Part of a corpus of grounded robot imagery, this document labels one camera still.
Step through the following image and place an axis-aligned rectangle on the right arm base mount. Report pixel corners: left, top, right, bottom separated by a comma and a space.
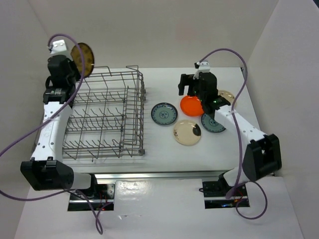
198, 181, 250, 209

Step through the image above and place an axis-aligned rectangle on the orange plastic plate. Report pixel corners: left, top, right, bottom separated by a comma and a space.
180, 96, 204, 117

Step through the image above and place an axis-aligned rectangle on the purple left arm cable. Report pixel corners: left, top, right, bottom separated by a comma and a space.
0, 33, 113, 235

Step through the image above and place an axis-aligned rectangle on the yellow patterned plate brown rim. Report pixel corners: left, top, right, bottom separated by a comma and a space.
70, 42, 95, 78

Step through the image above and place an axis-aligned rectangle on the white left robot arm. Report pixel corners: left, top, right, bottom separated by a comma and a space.
20, 55, 99, 199

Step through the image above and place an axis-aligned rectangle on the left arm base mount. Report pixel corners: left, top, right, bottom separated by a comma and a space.
67, 183, 116, 212

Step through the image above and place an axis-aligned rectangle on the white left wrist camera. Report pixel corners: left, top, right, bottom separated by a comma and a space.
49, 39, 69, 55

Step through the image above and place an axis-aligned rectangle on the blue floral plate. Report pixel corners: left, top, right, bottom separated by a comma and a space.
151, 102, 178, 126
200, 114, 226, 133

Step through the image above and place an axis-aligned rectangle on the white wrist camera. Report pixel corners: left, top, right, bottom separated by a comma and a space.
49, 39, 69, 55
194, 60, 211, 74

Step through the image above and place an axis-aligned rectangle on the grey wire dish rack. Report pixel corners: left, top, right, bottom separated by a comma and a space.
62, 65, 146, 162

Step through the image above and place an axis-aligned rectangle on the beige plate far right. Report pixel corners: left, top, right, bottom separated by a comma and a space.
218, 90, 235, 104

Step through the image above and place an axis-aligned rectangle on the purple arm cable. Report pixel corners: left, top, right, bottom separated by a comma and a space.
0, 33, 113, 235
198, 48, 269, 220

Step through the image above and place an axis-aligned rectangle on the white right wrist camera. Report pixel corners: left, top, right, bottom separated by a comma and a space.
194, 60, 211, 74

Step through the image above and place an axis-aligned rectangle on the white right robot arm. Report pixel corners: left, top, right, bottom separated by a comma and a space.
178, 72, 282, 198

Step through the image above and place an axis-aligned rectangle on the aluminium rail table edge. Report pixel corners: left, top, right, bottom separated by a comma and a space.
95, 170, 225, 180

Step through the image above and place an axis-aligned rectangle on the beige plate with black patch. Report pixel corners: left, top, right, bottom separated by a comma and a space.
173, 119, 201, 146

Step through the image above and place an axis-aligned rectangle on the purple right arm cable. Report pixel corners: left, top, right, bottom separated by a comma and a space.
198, 48, 269, 220

